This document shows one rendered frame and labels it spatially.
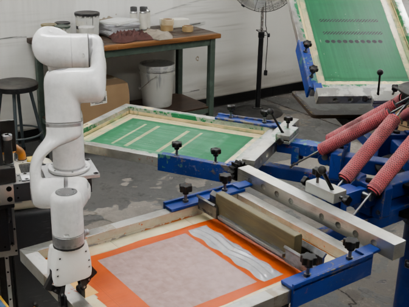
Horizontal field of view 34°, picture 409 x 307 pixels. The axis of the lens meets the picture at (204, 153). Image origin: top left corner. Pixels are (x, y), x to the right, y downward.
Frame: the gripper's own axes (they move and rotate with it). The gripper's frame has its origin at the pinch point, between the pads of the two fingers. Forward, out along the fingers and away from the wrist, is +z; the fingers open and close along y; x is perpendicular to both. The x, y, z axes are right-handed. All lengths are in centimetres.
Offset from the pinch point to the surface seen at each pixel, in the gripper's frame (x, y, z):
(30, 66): -380, -144, 35
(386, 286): -58, -207, 98
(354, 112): -78, -190, 3
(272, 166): -50, -112, 6
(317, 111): -90, -176, 3
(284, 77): -380, -427, 80
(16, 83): -340, -116, 37
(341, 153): -24, -121, -6
